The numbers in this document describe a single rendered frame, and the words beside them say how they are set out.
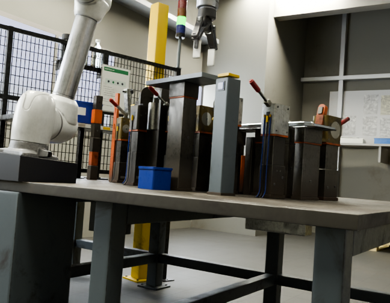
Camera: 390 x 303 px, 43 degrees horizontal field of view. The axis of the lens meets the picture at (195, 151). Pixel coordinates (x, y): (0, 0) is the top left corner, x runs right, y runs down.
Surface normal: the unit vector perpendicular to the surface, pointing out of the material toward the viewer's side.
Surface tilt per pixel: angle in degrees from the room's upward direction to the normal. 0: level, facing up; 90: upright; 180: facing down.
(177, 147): 90
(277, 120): 90
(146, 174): 90
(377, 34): 90
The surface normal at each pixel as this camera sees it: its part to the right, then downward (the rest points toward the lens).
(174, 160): -0.75, -0.08
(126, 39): 0.84, 0.04
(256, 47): -0.54, -0.07
